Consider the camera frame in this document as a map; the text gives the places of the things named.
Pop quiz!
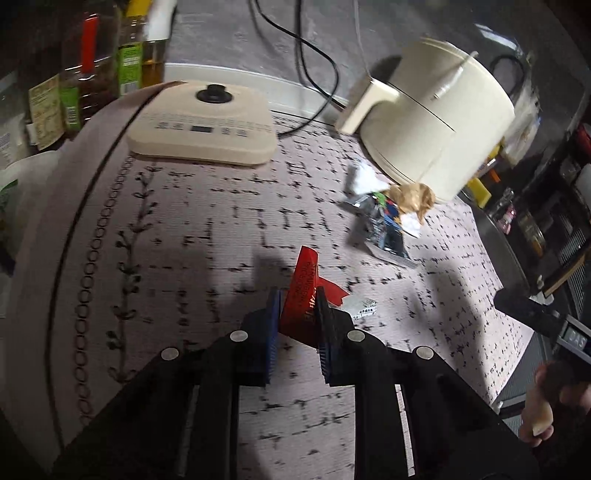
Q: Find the red wrapper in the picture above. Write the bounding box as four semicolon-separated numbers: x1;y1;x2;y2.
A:
279;246;348;348

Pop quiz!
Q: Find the green snack wrapper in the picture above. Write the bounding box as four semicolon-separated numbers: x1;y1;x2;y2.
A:
342;192;418;269

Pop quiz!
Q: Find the white tissue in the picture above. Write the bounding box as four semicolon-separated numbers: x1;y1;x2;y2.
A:
345;162;390;196

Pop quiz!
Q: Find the brown paper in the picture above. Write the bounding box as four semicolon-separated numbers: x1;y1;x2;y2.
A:
386;183;436;225

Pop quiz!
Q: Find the person right hand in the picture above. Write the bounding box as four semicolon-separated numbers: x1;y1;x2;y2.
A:
518;362;590;447

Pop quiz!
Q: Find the white patterned tablecloth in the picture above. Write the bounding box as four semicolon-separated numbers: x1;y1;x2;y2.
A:
2;84;539;479

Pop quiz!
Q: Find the beige induction cooker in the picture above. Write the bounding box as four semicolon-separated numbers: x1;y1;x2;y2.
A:
127;81;277;167

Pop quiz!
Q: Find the cream air fryer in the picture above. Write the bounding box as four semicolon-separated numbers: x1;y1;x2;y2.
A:
335;38;515;203

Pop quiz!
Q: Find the yellow cap green bottle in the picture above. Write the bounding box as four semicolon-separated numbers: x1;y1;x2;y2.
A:
117;0;151;97

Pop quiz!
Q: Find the large cooking oil bottle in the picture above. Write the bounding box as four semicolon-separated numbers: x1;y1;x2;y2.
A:
59;1;119;133

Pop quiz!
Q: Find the white top oil sprayer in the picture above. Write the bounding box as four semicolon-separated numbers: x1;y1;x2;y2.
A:
141;0;177;88

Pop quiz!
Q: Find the black power cable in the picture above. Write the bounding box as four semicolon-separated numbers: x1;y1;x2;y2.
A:
253;0;351;139

